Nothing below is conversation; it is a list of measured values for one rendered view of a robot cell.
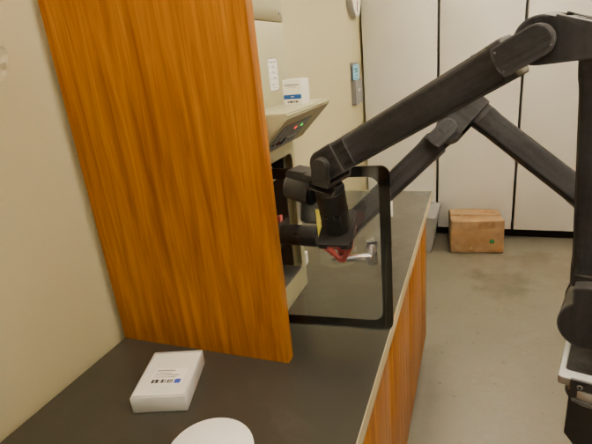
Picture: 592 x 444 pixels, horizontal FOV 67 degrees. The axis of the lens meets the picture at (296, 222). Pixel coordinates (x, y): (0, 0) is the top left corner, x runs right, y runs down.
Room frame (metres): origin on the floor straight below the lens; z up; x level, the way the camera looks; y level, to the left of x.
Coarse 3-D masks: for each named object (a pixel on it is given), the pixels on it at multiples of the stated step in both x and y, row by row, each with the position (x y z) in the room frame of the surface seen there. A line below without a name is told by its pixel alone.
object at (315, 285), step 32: (352, 192) 0.94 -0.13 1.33; (384, 192) 0.92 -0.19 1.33; (288, 224) 0.98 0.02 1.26; (384, 224) 0.92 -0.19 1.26; (288, 256) 0.99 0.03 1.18; (320, 256) 0.96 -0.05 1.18; (384, 256) 0.92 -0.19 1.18; (288, 288) 0.99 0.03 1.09; (320, 288) 0.96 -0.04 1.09; (352, 288) 0.94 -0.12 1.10; (384, 288) 0.92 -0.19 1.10; (320, 320) 0.97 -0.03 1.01; (352, 320) 0.94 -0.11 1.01; (384, 320) 0.92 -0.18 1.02
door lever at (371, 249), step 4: (372, 244) 0.92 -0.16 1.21; (368, 248) 0.92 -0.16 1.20; (372, 248) 0.92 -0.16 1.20; (376, 248) 0.92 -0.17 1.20; (368, 252) 0.90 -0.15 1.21; (372, 252) 0.90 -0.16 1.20; (332, 256) 0.90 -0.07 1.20; (340, 256) 0.90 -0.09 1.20; (348, 256) 0.89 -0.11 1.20; (352, 256) 0.89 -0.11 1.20; (356, 256) 0.89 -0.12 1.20; (360, 256) 0.88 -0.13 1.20; (364, 256) 0.88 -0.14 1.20; (368, 256) 0.88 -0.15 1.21; (372, 256) 0.88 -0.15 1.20; (332, 260) 0.90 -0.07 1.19; (336, 260) 0.90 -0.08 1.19; (348, 260) 0.89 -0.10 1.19; (352, 260) 0.89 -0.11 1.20; (356, 260) 0.89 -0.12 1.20; (360, 260) 0.88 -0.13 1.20; (364, 260) 0.88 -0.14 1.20; (368, 260) 0.88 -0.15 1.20; (372, 260) 0.88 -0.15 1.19
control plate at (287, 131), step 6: (300, 120) 1.10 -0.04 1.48; (306, 120) 1.15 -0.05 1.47; (288, 126) 1.03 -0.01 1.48; (294, 126) 1.09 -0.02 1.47; (300, 126) 1.16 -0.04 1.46; (282, 132) 1.02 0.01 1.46; (288, 132) 1.08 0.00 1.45; (294, 132) 1.15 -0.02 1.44; (276, 138) 1.01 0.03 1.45; (282, 138) 1.07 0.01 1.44; (270, 144) 1.02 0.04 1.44; (282, 144) 1.13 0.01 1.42; (270, 150) 1.06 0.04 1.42
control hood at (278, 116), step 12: (264, 108) 1.13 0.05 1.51; (276, 108) 1.10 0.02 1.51; (288, 108) 1.07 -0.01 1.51; (300, 108) 1.05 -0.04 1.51; (312, 108) 1.12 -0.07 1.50; (276, 120) 0.97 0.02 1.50; (288, 120) 0.98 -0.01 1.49; (312, 120) 1.24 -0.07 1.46; (276, 132) 0.98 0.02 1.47; (300, 132) 1.23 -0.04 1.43
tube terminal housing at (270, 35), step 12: (264, 24) 1.19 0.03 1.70; (276, 24) 1.26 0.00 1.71; (264, 36) 1.18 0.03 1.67; (276, 36) 1.25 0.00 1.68; (264, 48) 1.18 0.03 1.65; (276, 48) 1.24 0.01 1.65; (264, 60) 1.17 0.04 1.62; (264, 72) 1.16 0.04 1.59; (264, 84) 1.15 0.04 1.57; (264, 96) 1.15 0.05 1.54; (276, 96) 1.21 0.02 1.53; (288, 144) 1.26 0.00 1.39; (276, 156) 1.17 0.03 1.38; (288, 156) 1.31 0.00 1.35
